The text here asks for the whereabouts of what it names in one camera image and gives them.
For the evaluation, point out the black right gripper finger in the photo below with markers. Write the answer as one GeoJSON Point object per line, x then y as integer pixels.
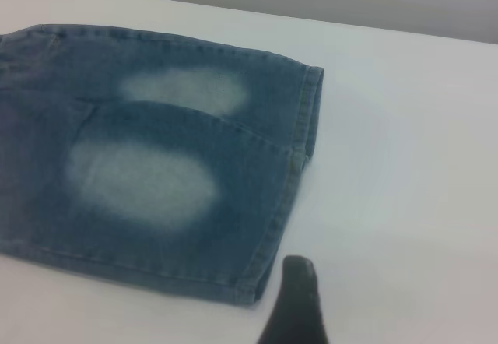
{"type": "Point", "coordinates": [297, 305]}

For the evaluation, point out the blue denim shorts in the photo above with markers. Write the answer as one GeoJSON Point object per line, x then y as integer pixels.
{"type": "Point", "coordinates": [155, 173]}

